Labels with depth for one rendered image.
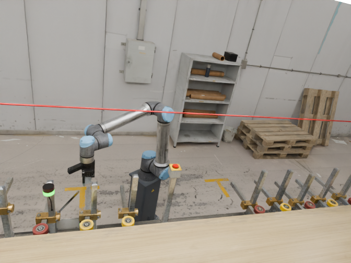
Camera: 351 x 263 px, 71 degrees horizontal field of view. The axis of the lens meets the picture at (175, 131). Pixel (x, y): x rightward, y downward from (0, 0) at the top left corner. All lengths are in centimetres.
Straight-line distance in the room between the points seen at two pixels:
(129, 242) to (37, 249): 48
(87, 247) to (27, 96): 307
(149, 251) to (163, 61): 317
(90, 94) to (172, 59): 143
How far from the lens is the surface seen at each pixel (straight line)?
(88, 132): 181
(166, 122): 200
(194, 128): 480
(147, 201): 263
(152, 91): 426
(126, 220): 170
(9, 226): 189
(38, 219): 182
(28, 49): 408
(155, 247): 159
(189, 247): 164
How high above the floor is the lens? 215
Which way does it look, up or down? 26 degrees down
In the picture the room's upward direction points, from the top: 11 degrees clockwise
